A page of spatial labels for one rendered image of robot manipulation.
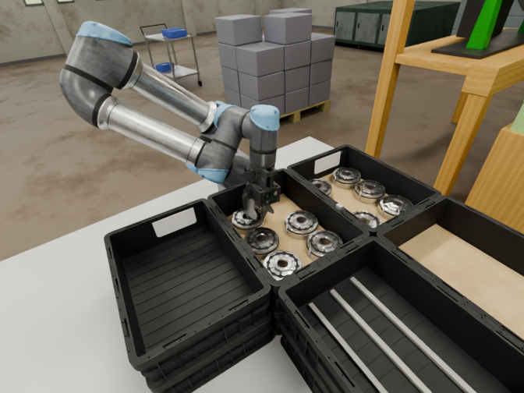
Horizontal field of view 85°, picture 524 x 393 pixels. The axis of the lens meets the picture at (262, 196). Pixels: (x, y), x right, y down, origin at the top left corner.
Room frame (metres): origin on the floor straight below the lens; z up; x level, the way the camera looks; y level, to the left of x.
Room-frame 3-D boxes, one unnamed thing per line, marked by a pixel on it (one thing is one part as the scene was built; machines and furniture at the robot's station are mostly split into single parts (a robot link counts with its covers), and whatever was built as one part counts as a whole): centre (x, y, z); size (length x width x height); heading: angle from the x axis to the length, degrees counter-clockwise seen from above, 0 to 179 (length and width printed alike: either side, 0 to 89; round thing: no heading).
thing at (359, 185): (0.79, -0.38, 0.86); 0.10 x 0.10 x 0.01
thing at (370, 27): (7.81, -3.40, 0.41); 2.06 x 1.89 x 0.83; 34
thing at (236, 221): (0.68, 0.05, 0.86); 0.10 x 0.10 x 0.01
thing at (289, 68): (3.77, -0.29, 0.57); 1.15 x 0.80 x 1.14; 123
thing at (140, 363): (0.47, 0.21, 0.92); 0.40 x 0.30 x 0.02; 29
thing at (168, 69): (5.46, 1.41, 0.46); 0.97 x 0.57 x 0.92; 35
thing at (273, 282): (0.61, -0.05, 0.92); 0.40 x 0.30 x 0.02; 29
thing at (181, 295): (0.47, 0.21, 0.87); 0.40 x 0.30 x 0.11; 29
